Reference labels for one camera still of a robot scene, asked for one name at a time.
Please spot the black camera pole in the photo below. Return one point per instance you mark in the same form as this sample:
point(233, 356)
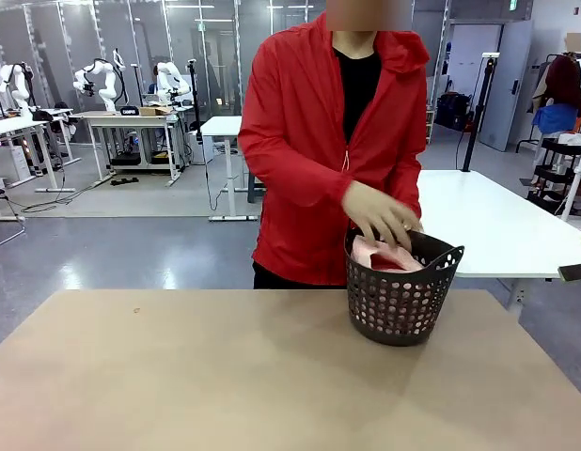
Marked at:
point(193, 103)

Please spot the person's left forearm red sleeve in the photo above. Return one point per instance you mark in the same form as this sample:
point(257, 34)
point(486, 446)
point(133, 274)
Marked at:
point(412, 188)

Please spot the black bags pile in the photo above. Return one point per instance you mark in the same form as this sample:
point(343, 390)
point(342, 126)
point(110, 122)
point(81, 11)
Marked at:
point(452, 110)

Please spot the dark perforated plastic basket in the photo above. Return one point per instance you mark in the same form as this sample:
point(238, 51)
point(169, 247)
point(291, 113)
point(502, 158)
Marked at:
point(389, 319)

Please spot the person's right forearm red sleeve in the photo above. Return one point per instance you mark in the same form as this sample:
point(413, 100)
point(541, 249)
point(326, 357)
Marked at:
point(295, 188)

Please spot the small white desk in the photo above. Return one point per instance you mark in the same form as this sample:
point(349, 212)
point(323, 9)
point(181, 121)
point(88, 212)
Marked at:
point(224, 129)

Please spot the dark red hanging garment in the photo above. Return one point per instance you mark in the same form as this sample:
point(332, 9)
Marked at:
point(565, 84)

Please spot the pink towel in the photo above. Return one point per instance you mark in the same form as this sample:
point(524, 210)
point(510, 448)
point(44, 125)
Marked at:
point(363, 249)

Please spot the grey door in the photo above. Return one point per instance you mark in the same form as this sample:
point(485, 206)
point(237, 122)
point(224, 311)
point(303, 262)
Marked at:
point(504, 89)

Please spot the blue hanging cloth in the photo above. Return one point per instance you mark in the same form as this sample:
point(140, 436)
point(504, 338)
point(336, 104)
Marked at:
point(556, 119)

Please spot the black sign with letters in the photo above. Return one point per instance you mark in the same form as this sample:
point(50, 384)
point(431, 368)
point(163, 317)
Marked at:
point(129, 111)

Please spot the person's right hand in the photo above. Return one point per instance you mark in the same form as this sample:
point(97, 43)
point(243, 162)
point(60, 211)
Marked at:
point(377, 211)

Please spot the black wheeled cart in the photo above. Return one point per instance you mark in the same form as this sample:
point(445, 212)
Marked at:
point(554, 169)

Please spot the cardboard box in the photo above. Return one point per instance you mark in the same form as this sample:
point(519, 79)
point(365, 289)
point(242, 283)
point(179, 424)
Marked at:
point(154, 111)

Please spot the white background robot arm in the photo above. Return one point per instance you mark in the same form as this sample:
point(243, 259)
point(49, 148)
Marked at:
point(18, 82)
point(107, 89)
point(170, 82)

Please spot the large white table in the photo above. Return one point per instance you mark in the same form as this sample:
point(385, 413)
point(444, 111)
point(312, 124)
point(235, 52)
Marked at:
point(483, 221)

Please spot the wood-top workbench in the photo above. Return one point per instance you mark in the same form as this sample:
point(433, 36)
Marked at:
point(130, 119)

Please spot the black tripod stand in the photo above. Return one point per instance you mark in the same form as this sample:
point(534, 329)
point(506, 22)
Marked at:
point(474, 127)

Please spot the person in red jacket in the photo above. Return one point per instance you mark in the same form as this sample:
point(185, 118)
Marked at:
point(300, 117)

